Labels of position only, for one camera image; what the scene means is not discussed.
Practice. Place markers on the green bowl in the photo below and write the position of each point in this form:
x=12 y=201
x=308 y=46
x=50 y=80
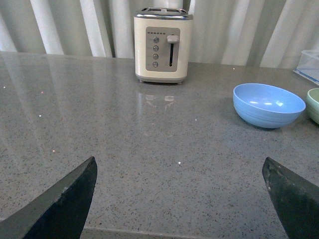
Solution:
x=312 y=101

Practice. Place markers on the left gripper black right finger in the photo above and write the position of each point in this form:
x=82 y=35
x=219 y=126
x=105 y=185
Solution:
x=295 y=199

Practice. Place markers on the cream toaster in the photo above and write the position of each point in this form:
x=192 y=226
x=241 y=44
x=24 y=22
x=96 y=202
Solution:
x=162 y=44

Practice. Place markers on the blue bowl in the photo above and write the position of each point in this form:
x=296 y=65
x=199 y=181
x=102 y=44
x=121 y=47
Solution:
x=266 y=106

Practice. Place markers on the clear plastic container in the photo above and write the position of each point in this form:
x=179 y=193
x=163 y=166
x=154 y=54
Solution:
x=308 y=65

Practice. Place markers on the white curtain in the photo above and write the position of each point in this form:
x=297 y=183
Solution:
x=266 y=33

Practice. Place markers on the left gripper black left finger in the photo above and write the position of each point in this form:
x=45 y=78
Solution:
x=58 y=213

